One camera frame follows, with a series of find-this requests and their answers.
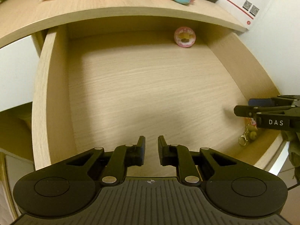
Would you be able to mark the white cabinet panel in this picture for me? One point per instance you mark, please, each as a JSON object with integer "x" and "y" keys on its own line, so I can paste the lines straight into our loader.
{"x": 16, "y": 75}

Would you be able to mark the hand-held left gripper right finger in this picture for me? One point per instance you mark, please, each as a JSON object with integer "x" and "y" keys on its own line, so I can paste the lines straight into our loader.
{"x": 161, "y": 151}

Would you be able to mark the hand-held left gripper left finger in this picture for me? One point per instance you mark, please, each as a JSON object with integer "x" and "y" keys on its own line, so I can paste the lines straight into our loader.
{"x": 140, "y": 151}

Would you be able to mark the wooden drawer white front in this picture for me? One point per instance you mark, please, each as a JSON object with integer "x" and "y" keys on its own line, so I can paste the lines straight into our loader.
{"x": 150, "y": 79}

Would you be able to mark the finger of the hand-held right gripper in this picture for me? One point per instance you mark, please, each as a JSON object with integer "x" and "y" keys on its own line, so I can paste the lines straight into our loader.
{"x": 245, "y": 110}
{"x": 260, "y": 102}

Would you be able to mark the pink donut toy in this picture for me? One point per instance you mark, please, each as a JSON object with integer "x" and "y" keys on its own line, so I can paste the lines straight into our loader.
{"x": 184, "y": 37}

